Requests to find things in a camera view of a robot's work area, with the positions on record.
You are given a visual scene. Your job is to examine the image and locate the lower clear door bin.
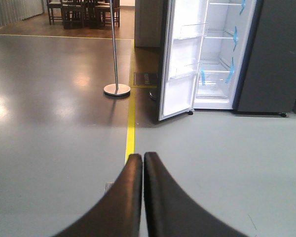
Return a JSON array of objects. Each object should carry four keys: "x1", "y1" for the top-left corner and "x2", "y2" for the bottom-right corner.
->
[{"x1": 169, "y1": 62, "x2": 202, "y2": 79}]

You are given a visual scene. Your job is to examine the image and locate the blue tape strip lower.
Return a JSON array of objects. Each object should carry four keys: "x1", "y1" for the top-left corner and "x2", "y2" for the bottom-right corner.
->
[{"x1": 225, "y1": 57, "x2": 235, "y2": 84}]

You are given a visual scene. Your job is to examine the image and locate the blue tape strip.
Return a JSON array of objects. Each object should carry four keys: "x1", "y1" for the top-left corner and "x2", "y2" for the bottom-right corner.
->
[
  {"x1": 233, "y1": 26, "x2": 239, "y2": 51},
  {"x1": 225, "y1": 57, "x2": 235, "y2": 84},
  {"x1": 239, "y1": 0, "x2": 246, "y2": 15}
]

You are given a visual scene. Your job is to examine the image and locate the dark wooden dining chairs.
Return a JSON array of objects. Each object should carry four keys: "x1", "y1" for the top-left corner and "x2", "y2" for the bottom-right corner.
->
[{"x1": 46, "y1": 0, "x2": 120, "y2": 29}]

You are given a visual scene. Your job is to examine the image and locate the dark floor sign sticker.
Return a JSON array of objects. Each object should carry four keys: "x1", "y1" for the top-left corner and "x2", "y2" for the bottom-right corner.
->
[{"x1": 134, "y1": 72, "x2": 158, "y2": 86}]

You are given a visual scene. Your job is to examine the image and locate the chrome stanchion post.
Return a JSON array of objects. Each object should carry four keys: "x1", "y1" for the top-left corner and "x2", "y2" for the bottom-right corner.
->
[{"x1": 149, "y1": 90, "x2": 158, "y2": 101}]

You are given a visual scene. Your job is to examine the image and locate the matte silver pole stand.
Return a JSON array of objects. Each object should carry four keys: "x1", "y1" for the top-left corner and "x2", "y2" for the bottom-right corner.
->
[{"x1": 104, "y1": 0, "x2": 131, "y2": 96}]

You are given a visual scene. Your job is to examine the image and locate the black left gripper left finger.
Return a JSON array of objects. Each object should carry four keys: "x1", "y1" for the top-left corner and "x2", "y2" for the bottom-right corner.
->
[{"x1": 55, "y1": 154, "x2": 143, "y2": 237}]

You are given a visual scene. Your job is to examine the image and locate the clear door bin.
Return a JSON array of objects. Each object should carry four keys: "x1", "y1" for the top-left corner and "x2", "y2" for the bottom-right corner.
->
[
  {"x1": 174, "y1": 22, "x2": 209, "y2": 40},
  {"x1": 169, "y1": 62, "x2": 202, "y2": 79}
]

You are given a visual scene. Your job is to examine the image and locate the blue tape strip middle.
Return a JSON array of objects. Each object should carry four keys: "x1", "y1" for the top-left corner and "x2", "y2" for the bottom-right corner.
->
[{"x1": 233, "y1": 26, "x2": 239, "y2": 51}]

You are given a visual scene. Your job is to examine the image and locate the white open fridge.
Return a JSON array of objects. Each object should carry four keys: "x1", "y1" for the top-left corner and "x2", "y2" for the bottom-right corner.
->
[{"x1": 194, "y1": 0, "x2": 258, "y2": 110}]

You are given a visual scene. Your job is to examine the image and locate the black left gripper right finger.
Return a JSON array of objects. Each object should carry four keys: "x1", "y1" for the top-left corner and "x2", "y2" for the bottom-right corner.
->
[{"x1": 144, "y1": 152, "x2": 244, "y2": 237}]

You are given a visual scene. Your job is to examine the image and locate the clear crisper drawer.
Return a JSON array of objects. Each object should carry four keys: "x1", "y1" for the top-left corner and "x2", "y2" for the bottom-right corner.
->
[{"x1": 197, "y1": 71, "x2": 229, "y2": 98}]

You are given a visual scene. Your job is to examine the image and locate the white cabinet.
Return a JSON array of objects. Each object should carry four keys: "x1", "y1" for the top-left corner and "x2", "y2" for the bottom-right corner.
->
[{"x1": 134, "y1": 0, "x2": 167, "y2": 47}]

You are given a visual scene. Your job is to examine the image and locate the upper clear door bin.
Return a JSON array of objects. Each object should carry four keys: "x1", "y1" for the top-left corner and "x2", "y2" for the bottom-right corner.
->
[{"x1": 174, "y1": 22, "x2": 209, "y2": 40}]

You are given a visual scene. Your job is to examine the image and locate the blue tape strip drawer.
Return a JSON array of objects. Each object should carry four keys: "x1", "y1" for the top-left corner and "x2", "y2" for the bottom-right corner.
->
[{"x1": 200, "y1": 69, "x2": 206, "y2": 86}]

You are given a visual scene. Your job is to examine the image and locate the blue tape strip upper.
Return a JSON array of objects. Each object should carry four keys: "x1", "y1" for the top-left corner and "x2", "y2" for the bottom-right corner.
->
[{"x1": 239, "y1": 0, "x2": 246, "y2": 15}]

